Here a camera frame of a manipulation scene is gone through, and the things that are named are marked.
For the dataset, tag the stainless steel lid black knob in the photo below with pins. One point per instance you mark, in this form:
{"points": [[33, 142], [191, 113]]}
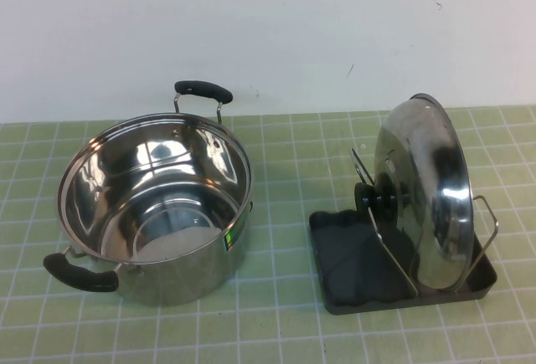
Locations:
{"points": [[423, 196]]}

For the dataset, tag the green grid table mat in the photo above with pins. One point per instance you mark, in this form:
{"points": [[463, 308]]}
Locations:
{"points": [[268, 330]]}

